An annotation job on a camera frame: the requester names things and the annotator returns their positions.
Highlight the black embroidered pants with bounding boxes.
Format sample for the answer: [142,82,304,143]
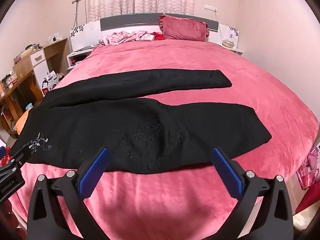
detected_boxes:
[10,69,272,174]

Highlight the orange plastic stool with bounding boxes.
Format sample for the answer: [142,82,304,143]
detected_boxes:
[16,109,30,135]

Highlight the pink velvet bed cover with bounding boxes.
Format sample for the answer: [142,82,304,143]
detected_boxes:
[11,40,319,239]

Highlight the pink plastic gift bag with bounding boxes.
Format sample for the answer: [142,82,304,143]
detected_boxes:
[296,146,319,190]

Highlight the wooden desk with shelves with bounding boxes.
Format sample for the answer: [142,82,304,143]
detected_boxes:
[1,38,70,138]

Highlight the red white cardboard box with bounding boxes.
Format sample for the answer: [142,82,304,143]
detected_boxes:
[41,71,59,95]

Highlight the white drawer cabinet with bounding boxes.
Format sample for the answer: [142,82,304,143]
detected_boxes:
[30,49,49,89]

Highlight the white left nightstand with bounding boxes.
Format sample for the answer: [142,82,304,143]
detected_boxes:
[66,21,102,68]

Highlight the white nightstand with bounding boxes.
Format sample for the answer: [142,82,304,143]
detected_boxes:
[217,23,245,57]
[66,21,102,68]

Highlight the white right nightstand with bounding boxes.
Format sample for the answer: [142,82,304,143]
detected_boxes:
[217,23,245,57]

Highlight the pink floral crumpled garment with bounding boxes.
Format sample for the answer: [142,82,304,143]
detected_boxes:
[99,30,155,46]

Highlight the red garment on bed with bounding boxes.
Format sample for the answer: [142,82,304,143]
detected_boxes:
[150,32,165,41]

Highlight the dark pink ruffled pillow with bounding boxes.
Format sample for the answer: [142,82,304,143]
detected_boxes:
[158,14,209,42]

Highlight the grey white headboard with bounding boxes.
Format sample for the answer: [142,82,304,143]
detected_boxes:
[100,12,219,33]

